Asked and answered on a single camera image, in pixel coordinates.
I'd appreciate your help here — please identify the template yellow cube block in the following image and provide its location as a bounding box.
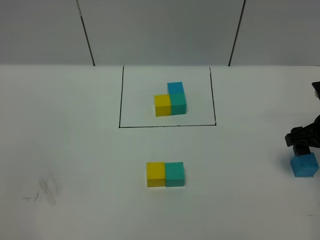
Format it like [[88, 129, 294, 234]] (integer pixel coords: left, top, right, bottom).
[[154, 94, 172, 117]]

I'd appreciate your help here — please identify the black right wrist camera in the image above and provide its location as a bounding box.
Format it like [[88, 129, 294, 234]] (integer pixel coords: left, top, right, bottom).
[[311, 81, 320, 99]]

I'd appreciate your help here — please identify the template green cube block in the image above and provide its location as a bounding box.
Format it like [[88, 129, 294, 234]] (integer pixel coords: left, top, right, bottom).
[[169, 93, 187, 115]]

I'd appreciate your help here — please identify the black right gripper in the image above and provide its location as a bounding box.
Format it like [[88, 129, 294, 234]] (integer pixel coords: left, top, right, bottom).
[[285, 116, 320, 157]]

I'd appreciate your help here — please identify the template blue cube block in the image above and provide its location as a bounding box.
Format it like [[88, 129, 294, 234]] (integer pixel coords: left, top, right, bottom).
[[167, 82, 184, 95]]

